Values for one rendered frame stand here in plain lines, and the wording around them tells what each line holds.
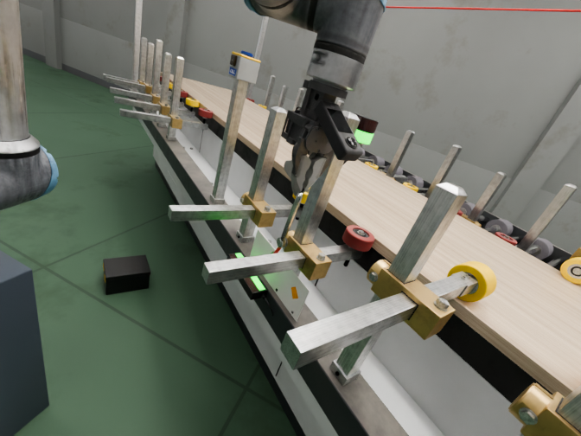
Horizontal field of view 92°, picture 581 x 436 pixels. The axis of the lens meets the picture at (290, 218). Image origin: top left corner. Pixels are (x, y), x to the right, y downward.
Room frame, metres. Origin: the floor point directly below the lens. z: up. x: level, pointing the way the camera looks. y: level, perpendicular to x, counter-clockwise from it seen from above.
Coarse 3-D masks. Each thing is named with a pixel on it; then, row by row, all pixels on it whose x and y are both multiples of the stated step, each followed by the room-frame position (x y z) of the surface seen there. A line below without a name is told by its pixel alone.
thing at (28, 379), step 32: (0, 256) 0.51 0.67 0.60; (0, 288) 0.44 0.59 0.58; (32, 288) 0.50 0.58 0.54; (0, 320) 0.43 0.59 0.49; (32, 320) 0.49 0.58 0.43; (0, 352) 0.41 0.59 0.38; (32, 352) 0.48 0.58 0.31; (0, 384) 0.40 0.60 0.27; (32, 384) 0.47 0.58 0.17; (0, 416) 0.39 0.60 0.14; (32, 416) 0.45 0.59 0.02
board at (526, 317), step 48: (192, 96) 1.95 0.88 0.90; (288, 144) 1.47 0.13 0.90; (336, 192) 0.97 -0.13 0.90; (384, 192) 1.19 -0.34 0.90; (384, 240) 0.70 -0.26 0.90; (480, 240) 0.98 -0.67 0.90; (528, 288) 0.71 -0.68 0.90; (576, 288) 0.83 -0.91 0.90; (528, 336) 0.48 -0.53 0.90; (576, 336) 0.54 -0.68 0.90; (576, 384) 0.39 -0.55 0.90
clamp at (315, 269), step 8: (288, 232) 0.63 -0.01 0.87; (288, 240) 0.61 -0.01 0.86; (296, 240) 0.60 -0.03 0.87; (288, 248) 0.60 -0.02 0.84; (296, 248) 0.58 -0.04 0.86; (304, 248) 0.58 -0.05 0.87; (312, 248) 0.59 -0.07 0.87; (304, 256) 0.56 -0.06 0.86; (312, 256) 0.55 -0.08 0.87; (304, 264) 0.55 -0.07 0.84; (312, 264) 0.54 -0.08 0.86; (320, 264) 0.54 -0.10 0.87; (328, 264) 0.55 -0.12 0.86; (304, 272) 0.54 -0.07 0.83; (312, 272) 0.53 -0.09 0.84; (320, 272) 0.54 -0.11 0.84
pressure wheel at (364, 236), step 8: (344, 232) 0.69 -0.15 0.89; (352, 232) 0.67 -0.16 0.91; (360, 232) 0.68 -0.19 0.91; (368, 232) 0.71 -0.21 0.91; (344, 240) 0.67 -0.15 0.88; (352, 240) 0.65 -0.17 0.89; (360, 240) 0.65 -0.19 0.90; (368, 240) 0.65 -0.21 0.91; (360, 248) 0.65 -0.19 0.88; (368, 248) 0.66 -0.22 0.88; (344, 264) 0.68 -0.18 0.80
